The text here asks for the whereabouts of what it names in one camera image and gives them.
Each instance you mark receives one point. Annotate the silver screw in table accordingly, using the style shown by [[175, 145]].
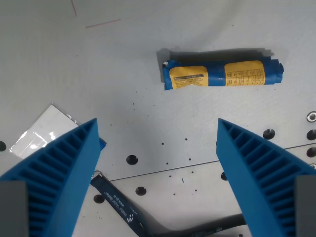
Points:
[[311, 116]]

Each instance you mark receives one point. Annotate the blue yellow rolled snack package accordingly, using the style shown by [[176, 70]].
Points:
[[222, 73]]

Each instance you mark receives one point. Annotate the clear plastic badge holder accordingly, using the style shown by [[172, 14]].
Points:
[[42, 135]]

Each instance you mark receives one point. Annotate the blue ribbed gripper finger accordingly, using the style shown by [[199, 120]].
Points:
[[59, 170], [259, 172]]

